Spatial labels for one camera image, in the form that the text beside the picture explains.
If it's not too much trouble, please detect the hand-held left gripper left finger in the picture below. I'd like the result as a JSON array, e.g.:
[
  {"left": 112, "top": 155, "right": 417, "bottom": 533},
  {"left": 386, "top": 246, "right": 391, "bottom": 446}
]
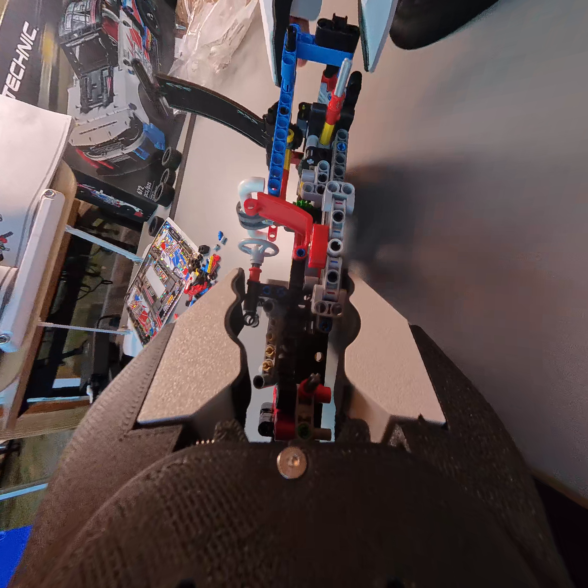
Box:
[{"left": 136, "top": 268, "right": 247, "bottom": 435}]

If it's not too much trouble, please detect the blue L-shaped lego beam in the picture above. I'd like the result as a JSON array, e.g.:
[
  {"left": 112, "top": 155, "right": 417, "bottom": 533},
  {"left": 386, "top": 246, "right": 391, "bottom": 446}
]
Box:
[{"left": 282, "top": 24, "right": 355, "bottom": 92}]

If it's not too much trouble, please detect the holographic sticker sheet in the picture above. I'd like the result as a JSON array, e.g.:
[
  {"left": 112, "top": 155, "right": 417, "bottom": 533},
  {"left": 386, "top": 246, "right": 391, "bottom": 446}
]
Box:
[{"left": 124, "top": 218, "right": 199, "bottom": 345}]

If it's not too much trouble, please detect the pile of loose lego pieces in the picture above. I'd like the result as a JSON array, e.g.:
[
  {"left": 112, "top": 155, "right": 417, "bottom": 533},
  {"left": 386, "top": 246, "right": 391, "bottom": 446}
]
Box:
[{"left": 184, "top": 230, "right": 230, "bottom": 306}]

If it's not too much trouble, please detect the lego instruction booklet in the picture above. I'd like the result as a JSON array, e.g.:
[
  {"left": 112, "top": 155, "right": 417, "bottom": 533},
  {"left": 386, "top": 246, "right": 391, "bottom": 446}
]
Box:
[{"left": 0, "top": 94, "right": 74, "bottom": 276}]

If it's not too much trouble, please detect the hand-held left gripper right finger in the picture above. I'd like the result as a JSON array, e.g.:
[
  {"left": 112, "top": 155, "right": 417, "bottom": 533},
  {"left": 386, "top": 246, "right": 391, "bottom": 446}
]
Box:
[{"left": 334, "top": 273, "right": 447, "bottom": 445}]

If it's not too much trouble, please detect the blue plastic bin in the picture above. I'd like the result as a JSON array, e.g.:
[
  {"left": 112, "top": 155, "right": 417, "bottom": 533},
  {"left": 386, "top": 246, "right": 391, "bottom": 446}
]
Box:
[{"left": 0, "top": 528, "right": 35, "bottom": 588}]

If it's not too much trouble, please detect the black lego perpendicular connector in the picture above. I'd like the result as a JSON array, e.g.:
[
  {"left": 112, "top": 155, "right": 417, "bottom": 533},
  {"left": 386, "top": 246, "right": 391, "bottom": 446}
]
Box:
[{"left": 316, "top": 14, "right": 361, "bottom": 50}]

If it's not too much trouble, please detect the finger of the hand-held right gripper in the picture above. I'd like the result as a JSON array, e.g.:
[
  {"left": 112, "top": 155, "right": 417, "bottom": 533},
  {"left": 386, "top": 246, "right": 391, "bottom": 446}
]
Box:
[
  {"left": 357, "top": 0, "right": 400, "bottom": 73},
  {"left": 258, "top": 0, "right": 323, "bottom": 87}
]

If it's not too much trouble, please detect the black box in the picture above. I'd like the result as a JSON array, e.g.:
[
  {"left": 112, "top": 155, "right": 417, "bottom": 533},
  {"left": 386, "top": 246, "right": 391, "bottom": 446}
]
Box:
[{"left": 0, "top": 0, "right": 194, "bottom": 221}]

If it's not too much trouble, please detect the lego car model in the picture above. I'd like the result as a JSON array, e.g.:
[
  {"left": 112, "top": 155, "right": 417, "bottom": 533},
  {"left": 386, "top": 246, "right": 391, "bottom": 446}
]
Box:
[{"left": 131, "top": 57, "right": 364, "bottom": 442}]

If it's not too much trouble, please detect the clear plastic bag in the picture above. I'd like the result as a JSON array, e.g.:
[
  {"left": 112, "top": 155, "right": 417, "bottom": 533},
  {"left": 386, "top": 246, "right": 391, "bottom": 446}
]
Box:
[{"left": 172, "top": 0, "right": 262, "bottom": 76}]

